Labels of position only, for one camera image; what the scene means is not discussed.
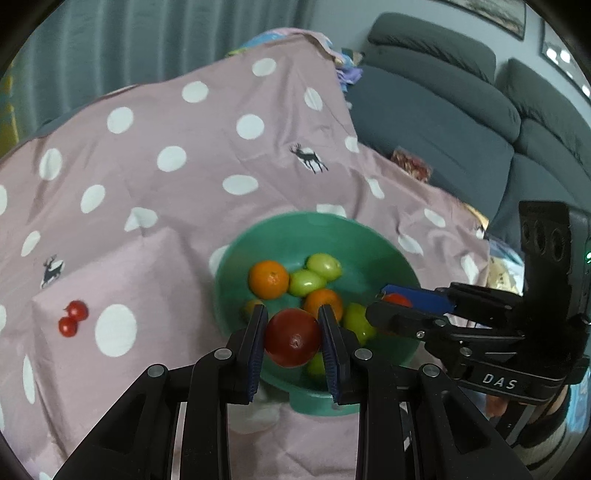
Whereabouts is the pink polka dot blanket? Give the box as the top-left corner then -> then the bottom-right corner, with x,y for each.
0,28 -> 492,480

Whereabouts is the grey curtain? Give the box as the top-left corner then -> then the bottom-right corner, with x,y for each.
7,0 -> 333,139

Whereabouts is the green plastic bowl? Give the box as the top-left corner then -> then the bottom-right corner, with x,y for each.
213,211 -> 423,417

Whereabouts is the yellow curtain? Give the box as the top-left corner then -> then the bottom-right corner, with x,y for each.
0,76 -> 21,158

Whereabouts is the person's right forearm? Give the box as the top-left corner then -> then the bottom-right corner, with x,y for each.
515,406 -> 591,474

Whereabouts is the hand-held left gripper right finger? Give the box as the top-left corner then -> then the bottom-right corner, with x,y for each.
318,305 -> 534,480

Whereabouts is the green lemon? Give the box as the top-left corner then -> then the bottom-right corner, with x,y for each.
307,253 -> 343,280
288,270 -> 328,297

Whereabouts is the large green mango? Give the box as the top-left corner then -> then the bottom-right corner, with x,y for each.
341,303 -> 377,344

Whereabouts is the orange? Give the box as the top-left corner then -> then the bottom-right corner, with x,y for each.
248,260 -> 290,299
303,288 -> 344,323

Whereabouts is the pastel patterned sheet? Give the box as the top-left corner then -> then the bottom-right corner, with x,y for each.
225,28 -> 366,112

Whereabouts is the yellow patterned cloth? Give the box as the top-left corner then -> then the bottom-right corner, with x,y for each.
485,233 -> 525,296

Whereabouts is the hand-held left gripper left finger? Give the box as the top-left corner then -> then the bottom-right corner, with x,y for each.
53,305 -> 269,480

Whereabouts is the person's right hand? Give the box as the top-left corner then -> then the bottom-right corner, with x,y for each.
485,395 -> 512,421

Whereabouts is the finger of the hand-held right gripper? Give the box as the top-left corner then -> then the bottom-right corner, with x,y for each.
380,283 -> 526,325
366,302 -> 526,345

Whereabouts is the framed wall picture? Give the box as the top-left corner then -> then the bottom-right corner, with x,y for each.
540,21 -> 591,100
443,0 -> 527,41

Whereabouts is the red patterned snack packet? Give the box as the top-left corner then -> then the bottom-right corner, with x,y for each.
392,147 -> 435,183

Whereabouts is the grey sofa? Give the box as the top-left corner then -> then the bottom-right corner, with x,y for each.
344,11 -> 591,259

